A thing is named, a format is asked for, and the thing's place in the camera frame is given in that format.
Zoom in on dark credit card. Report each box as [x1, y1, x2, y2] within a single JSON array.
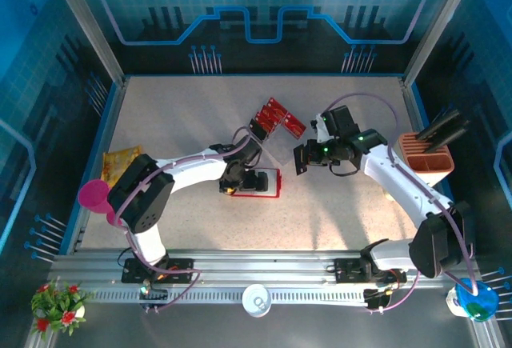
[[248, 118, 268, 142]]

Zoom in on red credit card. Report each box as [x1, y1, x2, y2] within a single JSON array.
[[261, 104, 284, 126], [266, 98, 290, 120], [255, 110, 279, 133]]

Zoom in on red snack packets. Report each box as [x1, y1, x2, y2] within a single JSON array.
[[282, 114, 307, 140]]

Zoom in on beige knife block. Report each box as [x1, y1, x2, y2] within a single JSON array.
[[382, 131, 456, 202]]

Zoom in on yellow snack bag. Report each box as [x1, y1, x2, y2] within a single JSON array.
[[101, 146, 144, 188]]

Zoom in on white round container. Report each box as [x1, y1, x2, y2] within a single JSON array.
[[241, 282, 274, 318]]

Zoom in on pink plastic cup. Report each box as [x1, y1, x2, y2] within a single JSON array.
[[78, 178, 123, 227]]

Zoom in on artificial red flower plant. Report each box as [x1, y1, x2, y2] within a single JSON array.
[[30, 277, 92, 342]]

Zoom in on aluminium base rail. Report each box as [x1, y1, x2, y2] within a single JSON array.
[[46, 248, 483, 291]]

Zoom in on black-handled knife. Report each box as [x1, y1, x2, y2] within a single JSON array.
[[415, 108, 461, 142], [422, 120, 471, 154]]

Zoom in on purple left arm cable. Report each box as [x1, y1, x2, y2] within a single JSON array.
[[114, 126, 261, 314]]

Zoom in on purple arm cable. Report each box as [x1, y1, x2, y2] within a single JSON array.
[[114, 126, 261, 314], [323, 91, 479, 315]]

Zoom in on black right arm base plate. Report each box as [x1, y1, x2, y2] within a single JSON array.
[[333, 257, 406, 285]]

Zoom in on grey slotted cable duct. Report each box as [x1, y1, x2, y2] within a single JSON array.
[[85, 289, 371, 306]]

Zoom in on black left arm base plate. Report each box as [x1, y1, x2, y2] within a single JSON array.
[[121, 257, 196, 285]]

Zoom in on aluminium frame post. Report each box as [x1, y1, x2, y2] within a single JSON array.
[[42, 0, 128, 87], [401, 0, 482, 87]]

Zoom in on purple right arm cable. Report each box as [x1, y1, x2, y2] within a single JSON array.
[[323, 91, 479, 315]]

